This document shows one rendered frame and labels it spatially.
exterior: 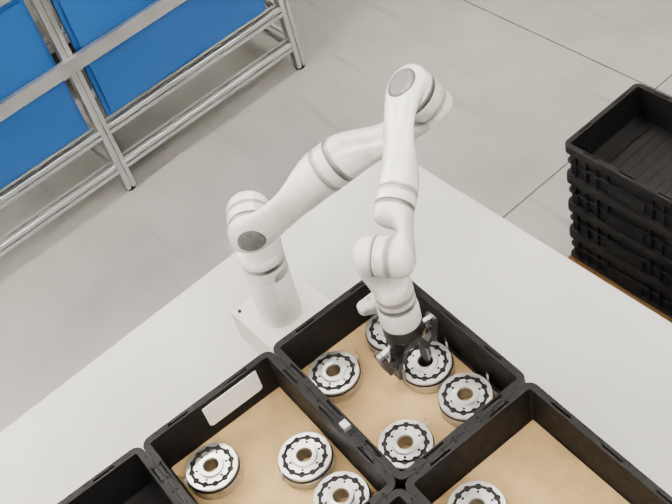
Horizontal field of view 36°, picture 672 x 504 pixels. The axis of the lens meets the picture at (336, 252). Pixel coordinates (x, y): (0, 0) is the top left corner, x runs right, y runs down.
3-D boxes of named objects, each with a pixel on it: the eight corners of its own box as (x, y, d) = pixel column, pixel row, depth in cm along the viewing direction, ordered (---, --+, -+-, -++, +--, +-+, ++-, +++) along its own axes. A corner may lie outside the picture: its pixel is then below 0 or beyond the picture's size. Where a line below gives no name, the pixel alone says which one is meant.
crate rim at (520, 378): (530, 385, 184) (529, 377, 182) (402, 490, 175) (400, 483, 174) (390, 267, 208) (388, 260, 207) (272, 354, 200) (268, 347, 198)
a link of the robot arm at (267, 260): (219, 191, 202) (240, 250, 214) (222, 225, 195) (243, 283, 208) (265, 181, 201) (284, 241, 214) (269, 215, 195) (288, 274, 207)
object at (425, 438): (445, 443, 185) (444, 441, 185) (404, 480, 182) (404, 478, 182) (407, 411, 191) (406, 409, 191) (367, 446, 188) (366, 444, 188)
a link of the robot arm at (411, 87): (398, 189, 168) (428, 212, 174) (425, 53, 179) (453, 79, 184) (355, 197, 174) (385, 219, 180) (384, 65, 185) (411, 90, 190)
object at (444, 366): (463, 362, 196) (463, 361, 195) (423, 395, 193) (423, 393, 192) (428, 333, 202) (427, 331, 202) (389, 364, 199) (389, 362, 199)
